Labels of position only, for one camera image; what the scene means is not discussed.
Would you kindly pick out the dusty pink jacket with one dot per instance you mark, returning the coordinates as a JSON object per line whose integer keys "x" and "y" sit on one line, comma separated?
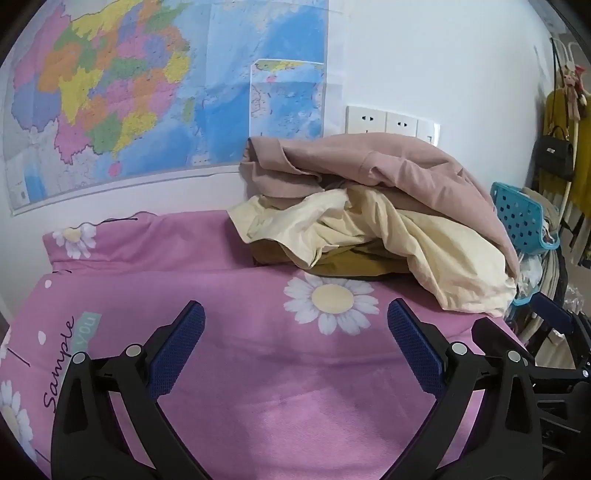
{"x": 414, "y": 174}

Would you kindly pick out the colourful wall map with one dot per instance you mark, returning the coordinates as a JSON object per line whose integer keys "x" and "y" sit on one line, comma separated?
{"x": 95, "y": 93}

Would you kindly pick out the yellow hanging garment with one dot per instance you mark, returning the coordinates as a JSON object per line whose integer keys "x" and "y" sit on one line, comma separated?
{"x": 578, "y": 222}

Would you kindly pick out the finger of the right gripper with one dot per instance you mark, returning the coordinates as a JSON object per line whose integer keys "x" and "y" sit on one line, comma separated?
{"x": 494, "y": 341}
{"x": 554, "y": 313}

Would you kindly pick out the blue perforated plastic basket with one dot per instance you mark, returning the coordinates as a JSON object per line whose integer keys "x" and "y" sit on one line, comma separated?
{"x": 533, "y": 230}

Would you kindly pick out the pink daisy bed sheet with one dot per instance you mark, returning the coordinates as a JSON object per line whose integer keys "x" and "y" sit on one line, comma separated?
{"x": 296, "y": 376}

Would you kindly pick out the black handbag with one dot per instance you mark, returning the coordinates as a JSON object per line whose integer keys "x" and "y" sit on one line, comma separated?
{"x": 554, "y": 153}

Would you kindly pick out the cream yellow garment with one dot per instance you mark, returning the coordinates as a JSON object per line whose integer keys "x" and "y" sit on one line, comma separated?
{"x": 457, "y": 265}

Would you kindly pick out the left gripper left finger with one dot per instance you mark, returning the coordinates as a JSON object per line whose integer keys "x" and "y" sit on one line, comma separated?
{"x": 87, "y": 441}

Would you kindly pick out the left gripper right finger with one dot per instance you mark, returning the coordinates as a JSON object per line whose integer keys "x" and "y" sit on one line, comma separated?
{"x": 505, "y": 442}

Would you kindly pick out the white wall socket panel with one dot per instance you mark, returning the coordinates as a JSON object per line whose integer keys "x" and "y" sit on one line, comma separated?
{"x": 367, "y": 120}

